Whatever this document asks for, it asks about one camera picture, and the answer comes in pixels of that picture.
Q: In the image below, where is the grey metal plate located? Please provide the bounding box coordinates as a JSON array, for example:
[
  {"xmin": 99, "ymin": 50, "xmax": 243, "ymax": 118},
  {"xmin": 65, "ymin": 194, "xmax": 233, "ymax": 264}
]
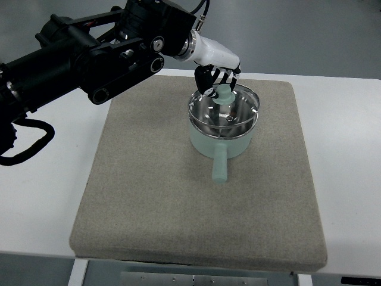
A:
[{"xmin": 119, "ymin": 272, "xmax": 268, "ymax": 286}]

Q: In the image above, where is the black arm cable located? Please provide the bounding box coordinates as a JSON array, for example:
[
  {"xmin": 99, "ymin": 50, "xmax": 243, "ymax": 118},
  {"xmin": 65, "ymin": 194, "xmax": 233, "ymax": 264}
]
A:
[{"xmin": 0, "ymin": 118, "xmax": 56, "ymax": 167}]

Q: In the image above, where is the beige fabric mat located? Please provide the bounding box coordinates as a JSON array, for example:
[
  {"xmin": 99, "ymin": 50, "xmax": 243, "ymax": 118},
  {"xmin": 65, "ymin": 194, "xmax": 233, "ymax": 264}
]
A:
[{"xmin": 69, "ymin": 76, "xmax": 327, "ymax": 272}]

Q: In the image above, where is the glass lid green knob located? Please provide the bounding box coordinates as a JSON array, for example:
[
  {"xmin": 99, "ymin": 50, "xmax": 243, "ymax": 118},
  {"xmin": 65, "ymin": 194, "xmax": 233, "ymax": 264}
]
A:
[{"xmin": 188, "ymin": 84, "xmax": 260, "ymax": 140}]

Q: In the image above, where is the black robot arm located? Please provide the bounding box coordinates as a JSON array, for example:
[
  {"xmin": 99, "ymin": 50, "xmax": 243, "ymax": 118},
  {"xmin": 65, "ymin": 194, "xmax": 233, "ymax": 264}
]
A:
[{"xmin": 1, "ymin": 1, "xmax": 196, "ymax": 123}]

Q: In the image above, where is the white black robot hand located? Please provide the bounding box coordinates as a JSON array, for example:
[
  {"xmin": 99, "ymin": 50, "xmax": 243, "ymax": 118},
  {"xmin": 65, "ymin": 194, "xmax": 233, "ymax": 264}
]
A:
[{"xmin": 188, "ymin": 32, "xmax": 241, "ymax": 99}]

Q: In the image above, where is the mint green saucepan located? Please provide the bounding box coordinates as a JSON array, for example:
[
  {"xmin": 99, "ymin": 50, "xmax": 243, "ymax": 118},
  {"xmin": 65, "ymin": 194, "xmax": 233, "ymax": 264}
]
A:
[{"xmin": 189, "ymin": 116, "xmax": 258, "ymax": 184}]

